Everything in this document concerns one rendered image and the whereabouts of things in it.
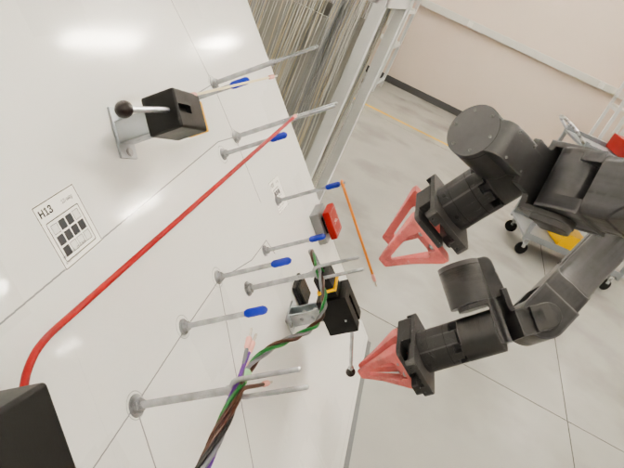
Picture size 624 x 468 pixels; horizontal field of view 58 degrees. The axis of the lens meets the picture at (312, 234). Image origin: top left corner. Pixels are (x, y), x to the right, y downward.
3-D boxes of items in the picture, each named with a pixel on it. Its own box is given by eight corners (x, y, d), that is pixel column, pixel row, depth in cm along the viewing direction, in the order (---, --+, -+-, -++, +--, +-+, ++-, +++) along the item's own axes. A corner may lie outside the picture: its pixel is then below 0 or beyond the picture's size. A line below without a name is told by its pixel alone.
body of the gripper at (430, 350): (400, 364, 72) (455, 348, 69) (403, 315, 80) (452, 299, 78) (422, 399, 74) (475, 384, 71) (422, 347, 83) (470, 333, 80)
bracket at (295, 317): (291, 334, 76) (325, 328, 74) (284, 320, 75) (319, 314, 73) (297, 313, 80) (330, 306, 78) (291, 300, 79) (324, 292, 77)
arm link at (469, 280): (567, 325, 70) (538, 335, 78) (533, 239, 73) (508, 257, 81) (477, 348, 68) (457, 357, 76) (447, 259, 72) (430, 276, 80)
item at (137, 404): (146, 407, 44) (312, 380, 40) (136, 423, 43) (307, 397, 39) (135, 387, 44) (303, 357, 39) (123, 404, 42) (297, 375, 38)
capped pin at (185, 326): (176, 321, 51) (261, 304, 48) (184, 316, 53) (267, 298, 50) (181, 337, 51) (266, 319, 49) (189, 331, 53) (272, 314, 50)
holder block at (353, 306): (330, 336, 75) (358, 331, 74) (315, 303, 73) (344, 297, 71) (333, 317, 79) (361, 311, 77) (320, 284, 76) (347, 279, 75)
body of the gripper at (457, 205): (420, 216, 62) (478, 180, 58) (422, 180, 70) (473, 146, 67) (454, 258, 63) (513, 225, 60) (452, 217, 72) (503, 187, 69)
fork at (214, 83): (213, 75, 72) (316, 38, 67) (218, 89, 72) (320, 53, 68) (207, 77, 70) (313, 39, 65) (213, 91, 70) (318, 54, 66)
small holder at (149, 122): (59, 97, 43) (136, 68, 41) (130, 111, 52) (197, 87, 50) (74, 155, 43) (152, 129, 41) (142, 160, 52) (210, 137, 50)
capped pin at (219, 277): (214, 267, 60) (288, 250, 58) (222, 276, 61) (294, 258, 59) (213, 279, 59) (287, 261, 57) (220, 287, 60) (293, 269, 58)
